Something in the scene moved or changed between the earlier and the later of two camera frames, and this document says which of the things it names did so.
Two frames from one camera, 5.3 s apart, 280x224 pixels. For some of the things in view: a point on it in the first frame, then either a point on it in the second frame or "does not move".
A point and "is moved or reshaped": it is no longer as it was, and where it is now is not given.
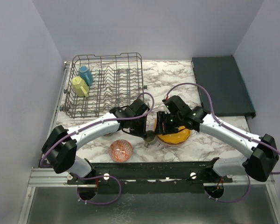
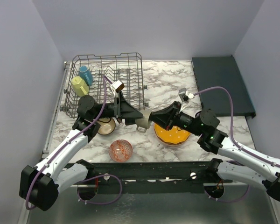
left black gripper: x=141 y=133 to x=123 y=109
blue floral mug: x=86 y=75 does not move
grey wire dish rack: x=117 y=80 does not move
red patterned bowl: x=120 y=150 does not move
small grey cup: x=150 y=139 is moved or reshaped
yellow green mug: x=80 y=87 does not move
